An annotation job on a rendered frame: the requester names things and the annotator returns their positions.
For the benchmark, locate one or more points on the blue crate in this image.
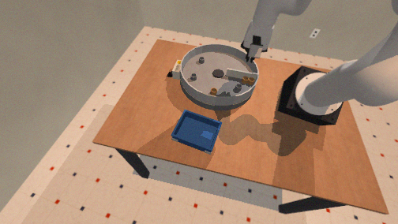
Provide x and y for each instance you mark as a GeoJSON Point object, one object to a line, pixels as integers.
{"type": "Point", "coordinates": [197, 131]}

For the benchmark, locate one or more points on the bronze bushing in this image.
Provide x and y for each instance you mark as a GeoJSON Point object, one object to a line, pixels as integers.
{"type": "Point", "coordinates": [213, 91]}
{"type": "Point", "coordinates": [245, 80]}
{"type": "Point", "coordinates": [251, 81]}

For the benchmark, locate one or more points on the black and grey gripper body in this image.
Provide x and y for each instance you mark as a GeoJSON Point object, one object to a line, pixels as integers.
{"type": "Point", "coordinates": [264, 33]}

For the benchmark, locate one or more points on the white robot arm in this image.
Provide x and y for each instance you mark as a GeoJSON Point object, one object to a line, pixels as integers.
{"type": "Point", "coordinates": [372, 80]}

